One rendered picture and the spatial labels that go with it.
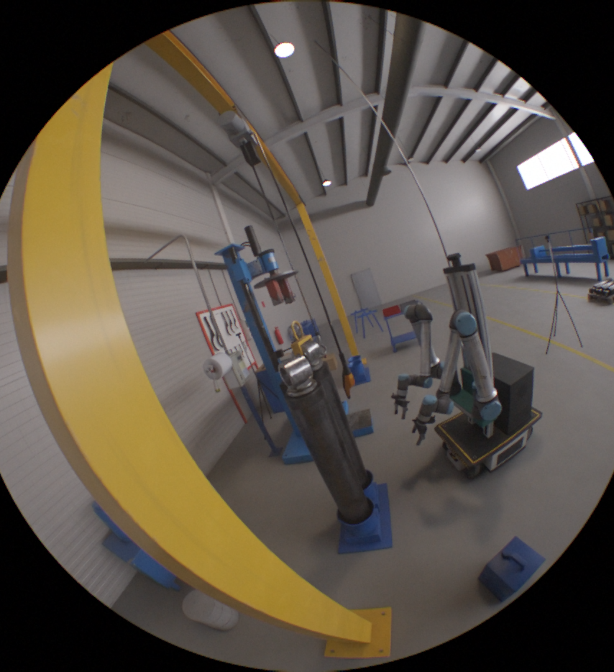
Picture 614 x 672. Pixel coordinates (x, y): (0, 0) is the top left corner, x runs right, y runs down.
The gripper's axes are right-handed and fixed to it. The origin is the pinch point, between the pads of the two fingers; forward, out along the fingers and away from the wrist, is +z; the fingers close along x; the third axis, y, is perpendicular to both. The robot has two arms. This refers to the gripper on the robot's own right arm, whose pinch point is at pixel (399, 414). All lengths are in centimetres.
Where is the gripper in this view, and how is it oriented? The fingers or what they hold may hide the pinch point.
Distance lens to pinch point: 204.2
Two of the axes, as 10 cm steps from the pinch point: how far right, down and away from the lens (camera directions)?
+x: -1.2, 0.0, 9.9
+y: 9.9, 0.4, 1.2
